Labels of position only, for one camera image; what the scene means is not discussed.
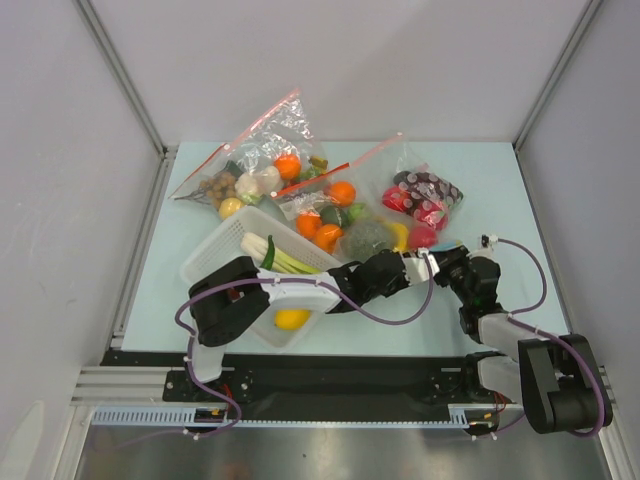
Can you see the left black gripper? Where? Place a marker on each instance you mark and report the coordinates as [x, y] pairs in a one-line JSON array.
[[402, 282]]

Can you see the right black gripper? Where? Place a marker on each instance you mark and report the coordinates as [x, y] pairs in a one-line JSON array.
[[451, 257]]

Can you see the blue zip clear bag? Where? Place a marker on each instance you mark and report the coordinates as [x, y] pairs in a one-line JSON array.
[[339, 253]]

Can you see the red fake apple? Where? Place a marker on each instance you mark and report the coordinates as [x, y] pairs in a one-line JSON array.
[[422, 237]]

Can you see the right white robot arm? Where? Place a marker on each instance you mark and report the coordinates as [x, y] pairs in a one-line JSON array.
[[558, 382]]

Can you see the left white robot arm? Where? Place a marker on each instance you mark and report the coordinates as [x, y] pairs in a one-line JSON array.
[[226, 303]]

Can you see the green fake cabbage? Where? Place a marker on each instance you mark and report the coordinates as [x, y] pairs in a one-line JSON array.
[[355, 211]]

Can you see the orange fake tangerine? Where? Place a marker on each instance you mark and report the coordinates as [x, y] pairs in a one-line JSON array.
[[307, 224], [327, 236], [342, 193]]

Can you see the red spotted fake strawberry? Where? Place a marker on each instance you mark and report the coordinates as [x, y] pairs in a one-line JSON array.
[[397, 199]]

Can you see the dark green fake avocado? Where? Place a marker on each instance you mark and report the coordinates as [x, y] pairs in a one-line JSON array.
[[333, 215]]

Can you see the red zip bag with oranges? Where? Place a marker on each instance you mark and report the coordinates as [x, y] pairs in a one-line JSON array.
[[309, 194]]

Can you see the red zip bag with strawberries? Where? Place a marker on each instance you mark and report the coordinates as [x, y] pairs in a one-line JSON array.
[[393, 162]]

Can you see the yellow fake lemon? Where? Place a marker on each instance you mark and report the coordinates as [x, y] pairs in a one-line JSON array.
[[290, 320]]

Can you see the green fake chili pepper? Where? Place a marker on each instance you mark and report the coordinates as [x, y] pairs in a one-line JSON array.
[[269, 257]]

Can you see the white fake green onion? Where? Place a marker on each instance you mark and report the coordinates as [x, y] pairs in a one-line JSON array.
[[254, 245]]

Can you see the orange fake orange in bag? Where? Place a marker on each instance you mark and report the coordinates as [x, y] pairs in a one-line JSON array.
[[288, 166]]

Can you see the white fake cauliflower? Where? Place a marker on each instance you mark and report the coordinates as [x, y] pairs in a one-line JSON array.
[[252, 186]]

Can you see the large crinkled red zip bag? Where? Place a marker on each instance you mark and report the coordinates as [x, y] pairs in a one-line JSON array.
[[284, 128]]

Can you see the yellow fake egg fruit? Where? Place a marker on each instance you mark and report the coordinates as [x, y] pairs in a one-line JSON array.
[[229, 207]]

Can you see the small bag with brown grapes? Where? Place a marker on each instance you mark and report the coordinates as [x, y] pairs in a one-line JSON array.
[[212, 182]]

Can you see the white plastic basket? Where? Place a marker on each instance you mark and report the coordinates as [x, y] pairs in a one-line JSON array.
[[224, 244]]

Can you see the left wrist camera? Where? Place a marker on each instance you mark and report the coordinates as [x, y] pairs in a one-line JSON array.
[[420, 266]]

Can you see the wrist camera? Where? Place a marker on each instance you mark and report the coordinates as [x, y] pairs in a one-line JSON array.
[[420, 266], [486, 247]]

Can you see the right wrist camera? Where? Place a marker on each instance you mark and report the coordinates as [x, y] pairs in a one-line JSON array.
[[486, 247]]

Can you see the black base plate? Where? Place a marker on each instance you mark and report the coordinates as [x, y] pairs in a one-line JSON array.
[[263, 382]]

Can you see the white slotted cable duct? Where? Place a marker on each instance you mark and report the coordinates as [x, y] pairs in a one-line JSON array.
[[442, 416]]

